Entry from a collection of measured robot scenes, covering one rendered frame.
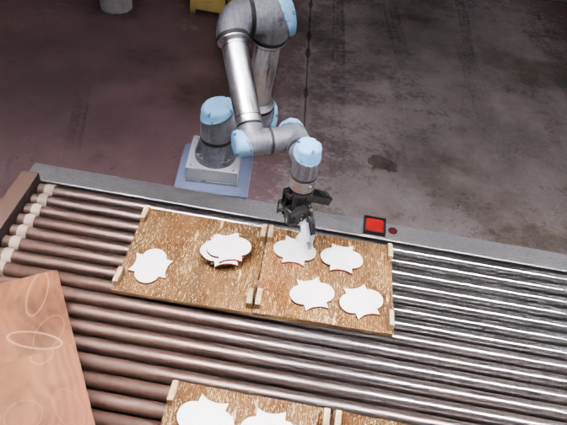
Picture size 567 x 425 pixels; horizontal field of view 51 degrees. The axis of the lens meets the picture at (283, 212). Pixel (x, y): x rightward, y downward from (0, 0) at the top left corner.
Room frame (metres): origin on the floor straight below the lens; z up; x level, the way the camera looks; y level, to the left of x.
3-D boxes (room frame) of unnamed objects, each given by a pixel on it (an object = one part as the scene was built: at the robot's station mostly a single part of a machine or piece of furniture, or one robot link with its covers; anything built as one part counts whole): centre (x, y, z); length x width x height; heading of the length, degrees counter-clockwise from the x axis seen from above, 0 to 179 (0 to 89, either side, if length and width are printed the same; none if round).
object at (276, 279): (1.20, -0.16, 0.93); 0.41 x 0.35 x 0.02; 89
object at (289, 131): (1.37, 0.01, 1.31); 0.11 x 0.11 x 0.08; 22
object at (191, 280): (1.20, 0.25, 0.93); 0.41 x 0.35 x 0.02; 88
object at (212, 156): (1.70, 0.28, 0.99); 0.15 x 0.15 x 0.10
